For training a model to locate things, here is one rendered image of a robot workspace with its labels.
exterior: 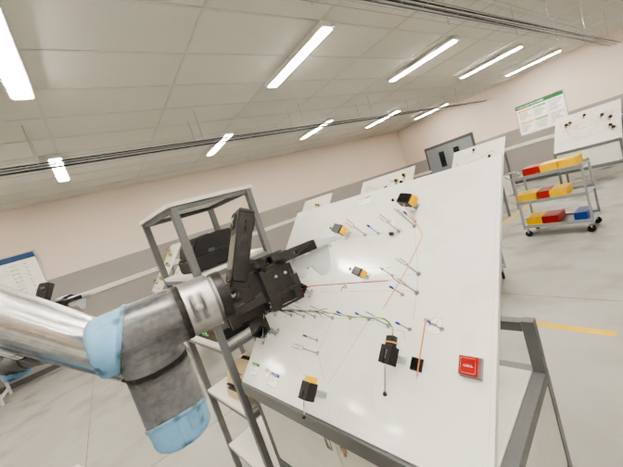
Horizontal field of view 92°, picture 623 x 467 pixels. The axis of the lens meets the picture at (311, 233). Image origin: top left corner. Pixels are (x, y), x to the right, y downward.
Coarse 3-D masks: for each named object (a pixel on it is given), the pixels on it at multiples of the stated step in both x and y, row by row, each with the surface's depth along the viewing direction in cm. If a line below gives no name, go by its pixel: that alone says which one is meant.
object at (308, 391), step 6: (306, 384) 111; (312, 384) 111; (300, 390) 112; (306, 390) 110; (312, 390) 111; (318, 390) 116; (300, 396) 110; (306, 396) 109; (312, 396) 110; (318, 396) 114; (324, 396) 114
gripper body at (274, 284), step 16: (256, 272) 45; (272, 272) 45; (288, 272) 46; (224, 288) 41; (240, 288) 44; (256, 288) 45; (272, 288) 44; (288, 288) 45; (224, 304) 40; (240, 304) 43; (256, 304) 44; (272, 304) 43; (288, 304) 44; (240, 320) 44
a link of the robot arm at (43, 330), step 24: (0, 288) 41; (0, 312) 39; (24, 312) 40; (48, 312) 42; (72, 312) 44; (0, 336) 39; (24, 336) 40; (48, 336) 41; (72, 336) 42; (48, 360) 42; (72, 360) 42
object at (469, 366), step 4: (460, 356) 84; (464, 356) 83; (468, 356) 83; (460, 360) 84; (464, 360) 83; (468, 360) 82; (472, 360) 82; (476, 360) 81; (460, 364) 83; (464, 364) 82; (468, 364) 82; (472, 364) 81; (476, 364) 81; (460, 368) 83; (464, 368) 82; (468, 368) 81; (472, 368) 81; (476, 368) 80; (460, 372) 82; (464, 372) 82; (468, 372) 81; (472, 372) 80; (476, 372) 80; (472, 376) 81; (476, 376) 79
